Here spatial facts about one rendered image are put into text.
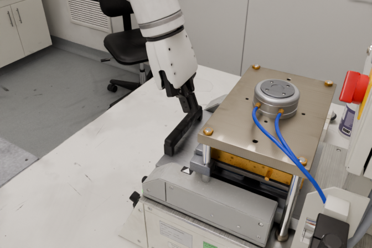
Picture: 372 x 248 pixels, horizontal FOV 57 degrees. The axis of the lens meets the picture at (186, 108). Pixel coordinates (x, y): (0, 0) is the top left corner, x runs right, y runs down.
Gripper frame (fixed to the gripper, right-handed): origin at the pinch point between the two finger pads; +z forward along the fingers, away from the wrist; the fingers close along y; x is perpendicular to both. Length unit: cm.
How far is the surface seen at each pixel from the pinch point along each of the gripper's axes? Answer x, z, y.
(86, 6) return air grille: -191, -10, -168
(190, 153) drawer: -0.9, 9.9, 4.1
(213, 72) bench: -31, 22, -67
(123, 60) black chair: -112, 22, -104
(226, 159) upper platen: 10.9, 6.5, 9.9
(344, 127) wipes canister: 21, 37, -47
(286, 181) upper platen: 20.8, 10.4, 10.0
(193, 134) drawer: -2.8, 9.1, -1.6
